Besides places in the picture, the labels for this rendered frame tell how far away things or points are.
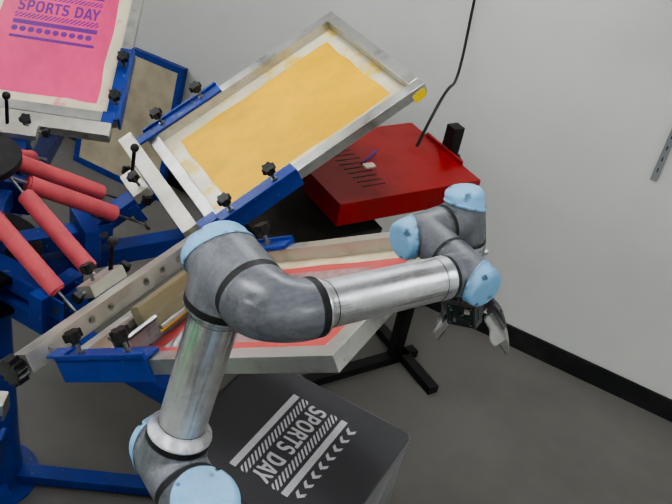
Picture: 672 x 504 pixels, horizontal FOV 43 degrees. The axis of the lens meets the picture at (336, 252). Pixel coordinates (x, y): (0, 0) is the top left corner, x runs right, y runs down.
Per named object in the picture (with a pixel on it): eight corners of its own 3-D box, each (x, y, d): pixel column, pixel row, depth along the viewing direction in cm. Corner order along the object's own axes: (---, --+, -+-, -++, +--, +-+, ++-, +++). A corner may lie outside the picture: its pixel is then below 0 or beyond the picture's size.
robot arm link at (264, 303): (261, 316, 116) (515, 259, 143) (224, 270, 123) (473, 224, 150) (248, 380, 122) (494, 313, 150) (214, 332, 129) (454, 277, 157)
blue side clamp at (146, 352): (168, 369, 187) (156, 342, 185) (154, 382, 183) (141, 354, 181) (80, 371, 204) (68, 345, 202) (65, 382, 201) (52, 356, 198)
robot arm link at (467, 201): (431, 189, 159) (467, 177, 163) (434, 242, 164) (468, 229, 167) (458, 201, 153) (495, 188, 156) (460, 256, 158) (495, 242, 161)
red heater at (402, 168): (406, 145, 351) (412, 118, 344) (474, 204, 321) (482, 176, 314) (273, 163, 321) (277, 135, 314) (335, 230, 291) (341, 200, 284)
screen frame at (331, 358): (460, 238, 200) (456, 223, 199) (339, 373, 156) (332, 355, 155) (213, 265, 246) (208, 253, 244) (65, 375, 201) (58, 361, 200)
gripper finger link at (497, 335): (498, 365, 167) (471, 328, 167) (508, 350, 172) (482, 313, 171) (510, 360, 165) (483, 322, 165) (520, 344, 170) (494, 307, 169)
